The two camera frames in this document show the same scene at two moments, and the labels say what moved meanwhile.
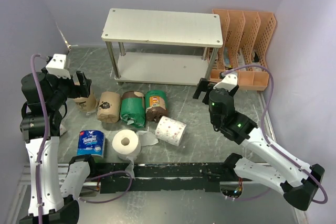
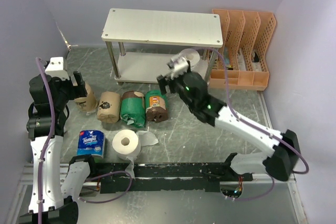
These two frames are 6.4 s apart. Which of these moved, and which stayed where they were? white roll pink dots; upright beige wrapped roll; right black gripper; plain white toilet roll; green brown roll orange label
Moved: white roll pink dots; right black gripper
Stayed: plain white toilet roll; green brown roll orange label; upright beige wrapped roll
